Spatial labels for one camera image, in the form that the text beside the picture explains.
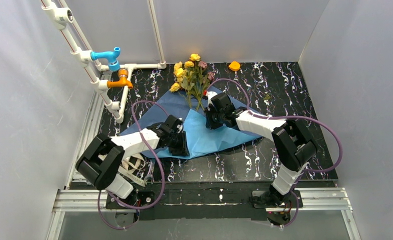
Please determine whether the aluminium extrusion frame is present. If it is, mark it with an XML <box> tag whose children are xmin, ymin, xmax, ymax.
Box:
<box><xmin>45</xmin><ymin>71</ymin><xmax>361</xmax><ymax>240</ymax></box>

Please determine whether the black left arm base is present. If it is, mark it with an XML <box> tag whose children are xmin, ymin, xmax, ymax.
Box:
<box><xmin>105</xmin><ymin>189</ymin><xmax>157</xmax><ymax>228</ymax></box>

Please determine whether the silver open-end wrench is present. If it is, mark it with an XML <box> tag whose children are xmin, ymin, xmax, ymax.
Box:
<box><xmin>143</xmin><ymin>159</ymin><xmax>156</xmax><ymax>184</ymax></box>

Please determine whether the small fallen dry leaf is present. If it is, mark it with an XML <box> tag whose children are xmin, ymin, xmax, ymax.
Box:
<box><xmin>263</xmin><ymin>93</ymin><xmax>272</xmax><ymax>101</ymax></box>

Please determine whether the blue wrapping paper sheet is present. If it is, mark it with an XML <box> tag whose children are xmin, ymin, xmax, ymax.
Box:
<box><xmin>135</xmin><ymin>91</ymin><xmax>262</xmax><ymax>160</ymax></box>

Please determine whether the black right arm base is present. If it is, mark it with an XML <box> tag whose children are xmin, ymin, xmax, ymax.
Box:
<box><xmin>248</xmin><ymin>186</ymin><xmax>304</xmax><ymax>228</ymax></box>

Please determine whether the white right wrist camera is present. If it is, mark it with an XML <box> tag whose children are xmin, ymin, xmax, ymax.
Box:
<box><xmin>203</xmin><ymin>91</ymin><xmax>218</xmax><ymax>109</ymax></box>

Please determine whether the brown pink fake flower bunch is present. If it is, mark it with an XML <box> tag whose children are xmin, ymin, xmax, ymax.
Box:
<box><xmin>194</xmin><ymin>61</ymin><xmax>215</xmax><ymax>111</ymax></box>

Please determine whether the blue plastic tap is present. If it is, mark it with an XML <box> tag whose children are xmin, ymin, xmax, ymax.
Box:
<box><xmin>90</xmin><ymin>47</ymin><xmax>121</xmax><ymax>72</ymax></box>

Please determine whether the cream printed ribbon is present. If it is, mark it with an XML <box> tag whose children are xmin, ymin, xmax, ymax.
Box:
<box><xmin>118</xmin><ymin>153</ymin><xmax>146</xmax><ymax>187</ymax></box>

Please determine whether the orange plastic tap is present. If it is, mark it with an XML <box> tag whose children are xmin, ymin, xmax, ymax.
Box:
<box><xmin>106</xmin><ymin>68</ymin><xmax>134</xmax><ymax>89</ymax></box>

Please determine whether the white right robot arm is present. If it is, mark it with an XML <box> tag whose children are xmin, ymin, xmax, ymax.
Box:
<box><xmin>203</xmin><ymin>91</ymin><xmax>318</xmax><ymax>205</ymax></box>

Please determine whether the orange plastic piece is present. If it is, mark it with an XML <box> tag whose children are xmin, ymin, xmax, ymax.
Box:
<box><xmin>228</xmin><ymin>61</ymin><xmax>241</xmax><ymax>72</ymax></box>

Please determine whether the yellow fake flower bunch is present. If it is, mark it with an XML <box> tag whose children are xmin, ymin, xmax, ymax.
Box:
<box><xmin>169</xmin><ymin>53</ymin><xmax>203</xmax><ymax>110</ymax></box>

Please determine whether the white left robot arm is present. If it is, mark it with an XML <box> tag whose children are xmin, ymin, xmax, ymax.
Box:
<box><xmin>75</xmin><ymin>115</ymin><xmax>189</xmax><ymax>199</ymax></box>

